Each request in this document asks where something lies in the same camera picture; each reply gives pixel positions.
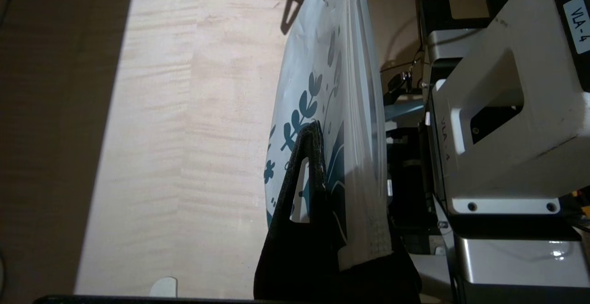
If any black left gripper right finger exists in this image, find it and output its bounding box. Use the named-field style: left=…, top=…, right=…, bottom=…
left=340, top=244, right=422, bottom=302

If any white and black robot body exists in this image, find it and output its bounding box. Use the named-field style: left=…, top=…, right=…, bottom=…
left=383, top=0, right=590, bottom=304

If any light wood open cabinet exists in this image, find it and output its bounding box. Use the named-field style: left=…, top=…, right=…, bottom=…
left=0, top=0, right=415, bottom=298

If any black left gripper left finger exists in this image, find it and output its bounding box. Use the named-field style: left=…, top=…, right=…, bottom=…
left=254, top=121, right=347, bottom=301

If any white horse-print pouch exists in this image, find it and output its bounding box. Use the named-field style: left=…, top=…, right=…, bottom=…
left=264, top=0, right=393, bottom=271

